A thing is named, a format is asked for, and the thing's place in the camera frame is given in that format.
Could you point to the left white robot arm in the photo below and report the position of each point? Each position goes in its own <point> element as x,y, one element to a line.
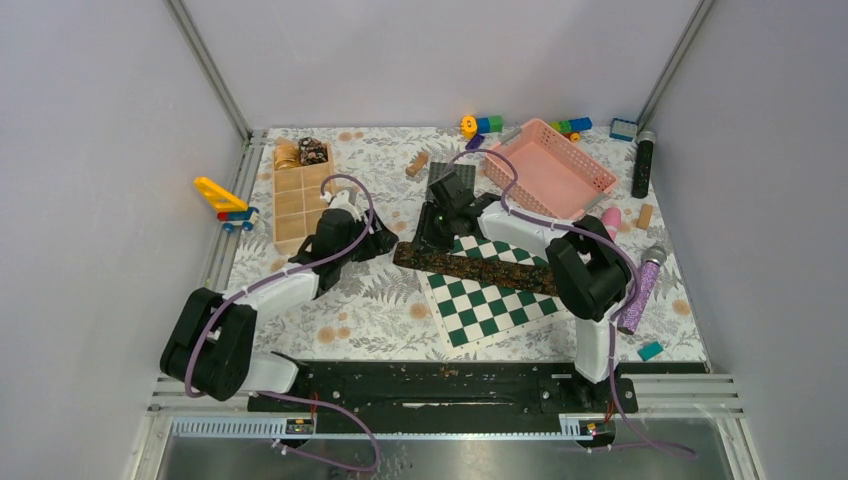
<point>211,348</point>

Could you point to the grey studded baseplate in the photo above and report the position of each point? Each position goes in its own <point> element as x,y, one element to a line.
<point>466,173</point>

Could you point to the black toy microphone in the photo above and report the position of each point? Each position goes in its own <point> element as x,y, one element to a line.
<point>645,143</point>

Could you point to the rolled golden tie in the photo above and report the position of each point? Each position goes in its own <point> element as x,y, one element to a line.
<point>286,157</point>

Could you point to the rolled floral black tie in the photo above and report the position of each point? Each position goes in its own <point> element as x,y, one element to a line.
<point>312,151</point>

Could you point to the small wooden arch block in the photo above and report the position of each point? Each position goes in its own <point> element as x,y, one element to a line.
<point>417,164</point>

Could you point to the teal small block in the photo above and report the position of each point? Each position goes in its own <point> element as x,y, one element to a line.
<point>650,351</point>

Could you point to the yellow toy ladder vehicle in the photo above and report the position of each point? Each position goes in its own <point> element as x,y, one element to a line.
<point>232,212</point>

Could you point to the blue grey toy brick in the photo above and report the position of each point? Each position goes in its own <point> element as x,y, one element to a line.
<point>624,130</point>

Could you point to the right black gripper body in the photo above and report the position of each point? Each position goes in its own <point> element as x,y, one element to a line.
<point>437,230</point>

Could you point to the yellow round toy block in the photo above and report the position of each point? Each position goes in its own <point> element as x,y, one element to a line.
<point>469,126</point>

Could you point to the green white chessboard mat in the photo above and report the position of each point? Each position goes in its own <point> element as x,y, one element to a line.
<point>470,315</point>

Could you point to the black key-patterned necktie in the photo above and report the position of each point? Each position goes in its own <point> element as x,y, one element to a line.
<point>531,278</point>

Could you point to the small wooden rectangular block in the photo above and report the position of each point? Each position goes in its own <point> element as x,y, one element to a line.
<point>645,217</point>

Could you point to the purple toy brick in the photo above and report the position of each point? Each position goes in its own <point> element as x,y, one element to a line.
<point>475,142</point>

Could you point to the wooden compartment box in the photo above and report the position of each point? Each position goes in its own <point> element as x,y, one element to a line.
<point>296,201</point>

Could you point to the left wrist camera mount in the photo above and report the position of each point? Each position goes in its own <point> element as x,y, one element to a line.
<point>344,199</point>

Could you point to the pink perforated plastic basket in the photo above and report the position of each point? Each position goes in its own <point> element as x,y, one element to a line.
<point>546,173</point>

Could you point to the multicolour toy brick train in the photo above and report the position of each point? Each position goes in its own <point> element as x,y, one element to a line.
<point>572,129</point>

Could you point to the purple glitter toy microphone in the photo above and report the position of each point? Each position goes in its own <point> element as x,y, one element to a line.
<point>652,261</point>

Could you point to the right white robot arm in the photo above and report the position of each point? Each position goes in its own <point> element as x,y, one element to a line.
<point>589,273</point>

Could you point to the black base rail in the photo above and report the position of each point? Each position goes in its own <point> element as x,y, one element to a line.
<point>457,398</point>

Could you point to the pink toy microphone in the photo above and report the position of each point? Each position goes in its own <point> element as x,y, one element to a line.
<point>611,220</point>

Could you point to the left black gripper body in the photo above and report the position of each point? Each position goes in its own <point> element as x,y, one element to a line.
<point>374,245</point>

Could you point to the green toy brick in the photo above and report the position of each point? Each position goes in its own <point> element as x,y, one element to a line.
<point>495,123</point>

